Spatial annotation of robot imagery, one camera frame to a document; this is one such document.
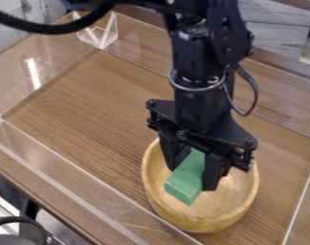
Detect black metal bracket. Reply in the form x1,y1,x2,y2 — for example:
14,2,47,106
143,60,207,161
32,231,66,245

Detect brown wooden bowl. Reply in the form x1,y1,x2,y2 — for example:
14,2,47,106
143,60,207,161
140,139,260,234

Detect clear acrylic tray walls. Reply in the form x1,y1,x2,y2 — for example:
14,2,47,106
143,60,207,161
0,8,310,245

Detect black table leg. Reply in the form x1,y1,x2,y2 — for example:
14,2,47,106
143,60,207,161
23,199,40,220

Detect green rectangular block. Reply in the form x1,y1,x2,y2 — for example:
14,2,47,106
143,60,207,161
164,149,204,206

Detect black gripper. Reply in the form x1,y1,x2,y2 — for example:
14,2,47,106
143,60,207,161
146,66,259,191

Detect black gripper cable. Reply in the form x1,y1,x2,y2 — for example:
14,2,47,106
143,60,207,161
220,61,260,118

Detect thick black hose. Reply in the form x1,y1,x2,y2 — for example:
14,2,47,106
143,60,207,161
0,0,120,35

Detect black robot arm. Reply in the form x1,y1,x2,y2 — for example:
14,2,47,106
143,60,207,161
122,0,259,191

